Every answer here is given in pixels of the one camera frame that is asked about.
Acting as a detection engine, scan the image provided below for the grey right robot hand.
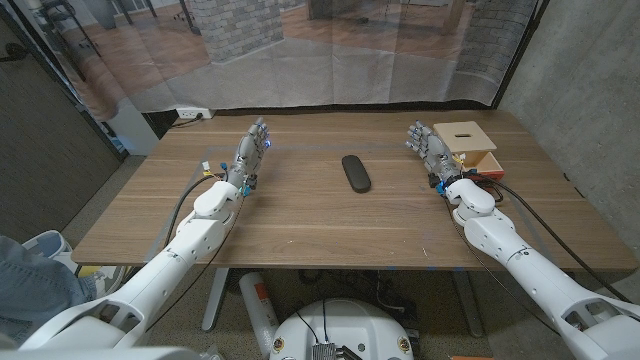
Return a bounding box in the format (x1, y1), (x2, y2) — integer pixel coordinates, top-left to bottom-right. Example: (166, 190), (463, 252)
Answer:
(405, 119), (465, 190)

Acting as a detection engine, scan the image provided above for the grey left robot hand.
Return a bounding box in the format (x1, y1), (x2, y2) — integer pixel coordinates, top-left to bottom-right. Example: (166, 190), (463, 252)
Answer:
(225, 117), (273, 196)

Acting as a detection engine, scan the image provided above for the black glasses case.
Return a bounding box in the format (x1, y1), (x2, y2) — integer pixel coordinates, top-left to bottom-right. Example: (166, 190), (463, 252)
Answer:
(341, 154), (372, 194)

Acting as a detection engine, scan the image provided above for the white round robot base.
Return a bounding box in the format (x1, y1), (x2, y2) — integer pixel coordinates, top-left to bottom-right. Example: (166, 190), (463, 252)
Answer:
(268, 298), (415, 360)

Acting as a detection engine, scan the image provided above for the light wooden drawer box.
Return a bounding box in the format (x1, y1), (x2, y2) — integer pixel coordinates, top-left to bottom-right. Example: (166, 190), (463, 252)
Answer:
(432, 120), (498, 166)

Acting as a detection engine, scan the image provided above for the white power strip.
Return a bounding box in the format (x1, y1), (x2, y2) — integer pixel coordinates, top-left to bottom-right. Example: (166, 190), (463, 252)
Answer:
(175, 106), (216, 120)

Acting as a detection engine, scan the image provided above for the printed room backdrop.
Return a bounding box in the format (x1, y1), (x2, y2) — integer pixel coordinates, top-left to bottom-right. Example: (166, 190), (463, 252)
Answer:
(9, 0), (544, 123)

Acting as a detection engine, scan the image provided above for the white table leg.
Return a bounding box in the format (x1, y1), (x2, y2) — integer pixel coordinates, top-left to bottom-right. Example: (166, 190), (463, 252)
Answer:
(201, 267), (230, 333)
(452, 269), (485, 339)

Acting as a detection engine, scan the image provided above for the white roll with orange label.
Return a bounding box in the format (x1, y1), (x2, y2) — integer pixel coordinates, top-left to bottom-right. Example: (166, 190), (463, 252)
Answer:
(238, 271), (280, 359)

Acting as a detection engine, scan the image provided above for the grey electronics module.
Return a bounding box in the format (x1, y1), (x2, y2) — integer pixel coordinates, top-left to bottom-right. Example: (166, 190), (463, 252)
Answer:
(312, 342), (364, 360)

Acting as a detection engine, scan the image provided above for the white and blue sneaker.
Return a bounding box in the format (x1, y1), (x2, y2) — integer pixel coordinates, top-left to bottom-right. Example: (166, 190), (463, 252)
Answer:
(22, 229), (75, 261)

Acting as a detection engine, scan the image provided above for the white robot torso edge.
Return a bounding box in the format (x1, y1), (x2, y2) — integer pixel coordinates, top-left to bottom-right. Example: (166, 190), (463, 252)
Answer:
(0, 346), (224, 360)

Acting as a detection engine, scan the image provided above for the person in blue jeans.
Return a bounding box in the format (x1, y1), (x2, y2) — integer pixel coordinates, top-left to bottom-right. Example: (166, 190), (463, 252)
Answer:
(0, 234), (99, 346)

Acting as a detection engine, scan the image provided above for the red-fronted drawer with black handle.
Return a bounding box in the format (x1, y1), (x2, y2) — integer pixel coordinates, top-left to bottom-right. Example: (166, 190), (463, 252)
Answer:
(464, 151), (505, 182)

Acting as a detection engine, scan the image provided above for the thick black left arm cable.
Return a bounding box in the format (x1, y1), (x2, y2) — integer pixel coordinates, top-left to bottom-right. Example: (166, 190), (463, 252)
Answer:
(163, 172), (229, 249)

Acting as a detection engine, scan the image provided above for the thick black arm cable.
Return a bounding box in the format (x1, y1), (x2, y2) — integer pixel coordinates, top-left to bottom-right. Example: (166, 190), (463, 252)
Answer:
(467, 172), (631, 305)
(163, 172), (229, 249)

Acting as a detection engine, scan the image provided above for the black backdrop frame pole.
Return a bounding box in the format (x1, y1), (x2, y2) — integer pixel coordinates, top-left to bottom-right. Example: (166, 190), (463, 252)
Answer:
(491, 0), (551, 110)

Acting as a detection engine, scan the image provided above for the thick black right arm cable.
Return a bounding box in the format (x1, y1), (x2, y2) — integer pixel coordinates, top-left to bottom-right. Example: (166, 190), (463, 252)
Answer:
(467, 172), (631, 305)

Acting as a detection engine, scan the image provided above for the black door handle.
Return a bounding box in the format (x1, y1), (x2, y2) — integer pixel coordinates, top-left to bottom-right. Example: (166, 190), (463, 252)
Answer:
(0, 42), (29, 63)

